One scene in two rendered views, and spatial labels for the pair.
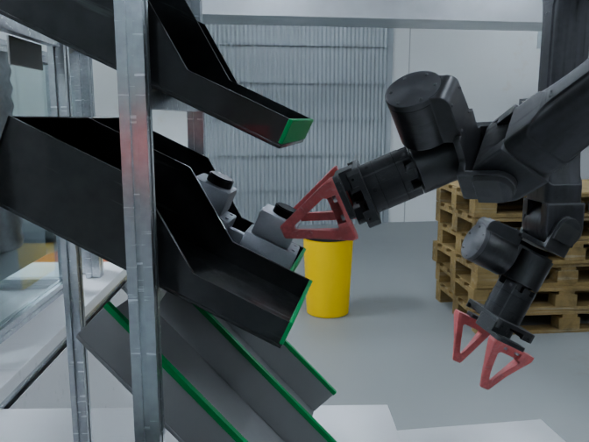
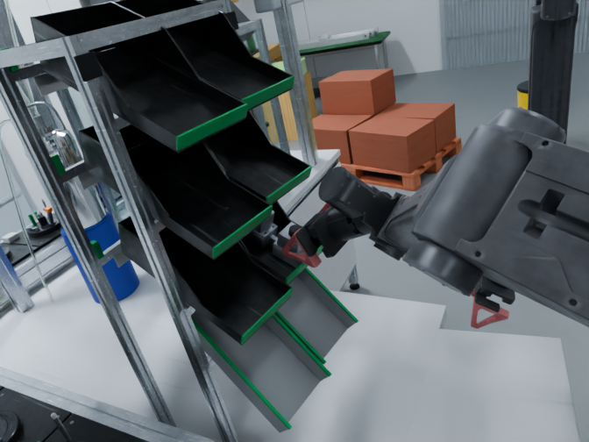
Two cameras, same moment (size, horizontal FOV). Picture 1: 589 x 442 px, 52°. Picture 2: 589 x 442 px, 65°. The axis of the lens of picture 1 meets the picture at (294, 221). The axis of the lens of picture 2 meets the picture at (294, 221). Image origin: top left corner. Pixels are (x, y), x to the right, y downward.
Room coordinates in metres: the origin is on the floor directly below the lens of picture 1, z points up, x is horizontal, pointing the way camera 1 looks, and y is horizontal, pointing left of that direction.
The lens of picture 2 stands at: (0.06, -0.40, 1.67)
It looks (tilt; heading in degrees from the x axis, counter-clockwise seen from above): 27 degrees down; 34
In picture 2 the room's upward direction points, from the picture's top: 13 degrees counter-clockwise
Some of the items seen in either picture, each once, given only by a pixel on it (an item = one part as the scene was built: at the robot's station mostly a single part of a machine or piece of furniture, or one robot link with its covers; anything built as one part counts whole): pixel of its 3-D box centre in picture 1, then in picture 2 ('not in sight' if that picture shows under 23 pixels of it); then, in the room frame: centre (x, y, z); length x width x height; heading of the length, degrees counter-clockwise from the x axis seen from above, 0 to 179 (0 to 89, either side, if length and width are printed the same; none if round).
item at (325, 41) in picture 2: not in sight; (315, 67); (6.61, 2.95, 0.42); 2.23 x 0.84 x 0.83; 98
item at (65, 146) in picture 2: not in sight; (60, 166); (0.84, 0.89, 1.32); 0.14 x 0.14 x 0.38
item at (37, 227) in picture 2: not in sight; (41, 219); (0.99, 1.43, 1.01); 0.24 x 0.24 x 0.13; 1
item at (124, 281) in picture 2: not in sight; (102, 257); (0.84, 0.89, 1.00); 0.16 x 0.16 x 0.27
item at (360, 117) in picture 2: not in sight; (373, 124); (3.91, 1.09, 0.39); 1.37 x 1.05 x 0.77; 86
